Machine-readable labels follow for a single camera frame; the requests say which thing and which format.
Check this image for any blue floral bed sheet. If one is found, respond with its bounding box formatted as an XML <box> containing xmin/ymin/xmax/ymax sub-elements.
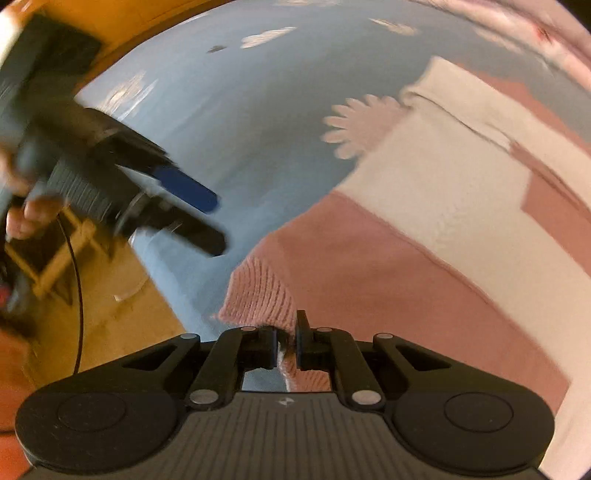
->
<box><xmin>81</xmin><ymin>1</ymin><xmax>590</xmax><ymax>332</ymax></box>

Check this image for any person's left hand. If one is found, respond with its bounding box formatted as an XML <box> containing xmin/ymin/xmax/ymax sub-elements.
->
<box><xmin>1</xmin><ymin>146</ymin><xmax>65</xmax><ymax>240</ymax></box>

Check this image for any wooden headboard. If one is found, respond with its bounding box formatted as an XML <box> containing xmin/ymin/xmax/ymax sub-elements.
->
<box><xmin>1</xmin><ymin>0</ymin><xmax>226</xmax><ymax>87</ymax></box>

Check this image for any pink floral folded quilt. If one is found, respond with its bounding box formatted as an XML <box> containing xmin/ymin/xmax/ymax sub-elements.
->
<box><xmin>425</xmin><ymin>0</ymin><xmax>590</xmax><ymax>90</ymax></box>

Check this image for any wooden stool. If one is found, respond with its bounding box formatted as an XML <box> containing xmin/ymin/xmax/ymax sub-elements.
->
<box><xmin>5</xmin><ymin>207</ymin><xmax>112</xmax><ymax>304</ymax></box>

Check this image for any pink and white knit sweater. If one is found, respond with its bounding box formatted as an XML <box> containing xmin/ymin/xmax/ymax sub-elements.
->
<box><xmin>219</xmin><ymin>57</ymin><xmax>590</xmax><ymax>479</ymax></box>

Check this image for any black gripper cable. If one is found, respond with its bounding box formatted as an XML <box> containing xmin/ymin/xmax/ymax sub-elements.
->
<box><xmin>55</xmin><ymin>216</ymin><xmax>85</xmax><ymax>375</ymax></box>

